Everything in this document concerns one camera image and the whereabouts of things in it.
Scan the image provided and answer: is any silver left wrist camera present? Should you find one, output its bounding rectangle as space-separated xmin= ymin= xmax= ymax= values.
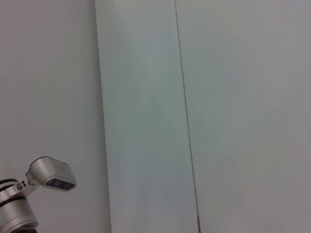
xmin=26 ymin=156 xmax=78 ymax=192

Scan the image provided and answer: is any silver camera mount clamp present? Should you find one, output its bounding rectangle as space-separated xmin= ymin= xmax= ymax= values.
xmin=14 ymin=178 xmax=36 ymax=196

